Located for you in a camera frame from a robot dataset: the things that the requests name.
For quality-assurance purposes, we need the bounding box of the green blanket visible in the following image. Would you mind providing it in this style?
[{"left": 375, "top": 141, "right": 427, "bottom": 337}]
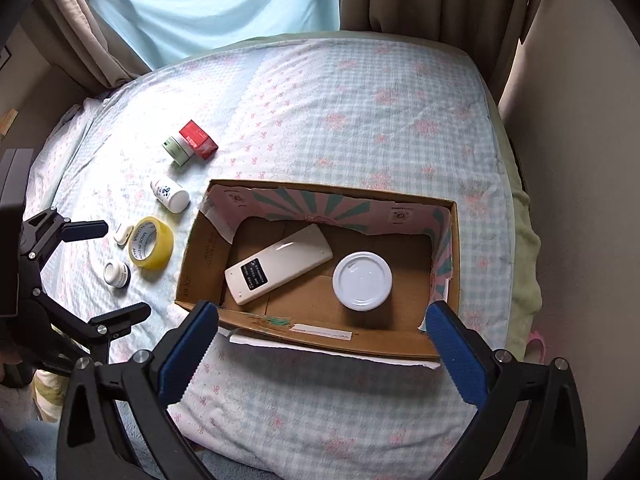
[{"left": 497, "top": 128, "right": 542, "bottom": 359}]

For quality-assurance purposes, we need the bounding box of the checkered floral bed sheet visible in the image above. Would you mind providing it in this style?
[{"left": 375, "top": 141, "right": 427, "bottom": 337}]
[{"left": 27, "top": 34, "right": 515, "bottom": 479}]

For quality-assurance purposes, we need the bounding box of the small white round jar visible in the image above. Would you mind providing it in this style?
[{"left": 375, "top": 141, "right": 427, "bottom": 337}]
[{"left": 103, "top": 260, "right": 130, "bottom": 289}]

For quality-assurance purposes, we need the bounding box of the brown cardboard box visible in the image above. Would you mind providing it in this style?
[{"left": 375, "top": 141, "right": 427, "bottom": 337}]
[{"left": 176, "top": 180, "right": 460, "bottom": 362}]

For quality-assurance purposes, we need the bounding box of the white vitamin bottle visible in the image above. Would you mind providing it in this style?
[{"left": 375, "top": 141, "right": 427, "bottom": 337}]
[{"left": 150, "top": 178, "right": 191, "bottom": 214}]

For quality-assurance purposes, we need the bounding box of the beige drape curtain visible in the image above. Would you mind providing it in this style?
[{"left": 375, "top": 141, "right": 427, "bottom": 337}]
[{"left": 20, "top": 0, "right": 540, "bottom": 99}]

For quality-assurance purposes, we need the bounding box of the white lid green jar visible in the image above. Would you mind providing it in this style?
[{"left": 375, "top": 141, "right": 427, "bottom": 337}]
[{"left": 332, "top": 252, "right": 393, "bottom": 312}]

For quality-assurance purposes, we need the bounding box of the light blue curtain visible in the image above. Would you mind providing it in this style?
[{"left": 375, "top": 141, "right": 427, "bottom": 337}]
[{"left": 88, "top": 0, "right": 340, "bottom": 70}]

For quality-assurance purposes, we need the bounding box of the small green cream jar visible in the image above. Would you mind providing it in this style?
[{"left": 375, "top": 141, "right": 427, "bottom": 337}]
[{"left": 163, "top": 134, "right": 194, "bottom": 166}]

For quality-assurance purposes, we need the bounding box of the red carton box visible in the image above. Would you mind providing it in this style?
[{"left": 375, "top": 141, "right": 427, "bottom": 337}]
[{"left": 179, "top": 120, "right": 218, "bottom": 160}]

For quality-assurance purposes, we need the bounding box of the yellow tape roll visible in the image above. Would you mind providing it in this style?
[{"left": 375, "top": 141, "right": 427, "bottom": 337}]
[{"left": 128, "top": 217, "right": 174, "bottom": 271}]

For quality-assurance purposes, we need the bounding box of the pink tape dispenser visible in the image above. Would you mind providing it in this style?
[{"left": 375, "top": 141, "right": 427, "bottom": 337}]
[{"left": 524, "top": 330, "right": 547, "bottom": 364}]

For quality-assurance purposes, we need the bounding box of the white earbuds case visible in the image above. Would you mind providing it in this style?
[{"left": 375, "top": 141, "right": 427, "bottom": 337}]
[{"left": 113, "top": 222, "right": 134, "bottom": 247}]

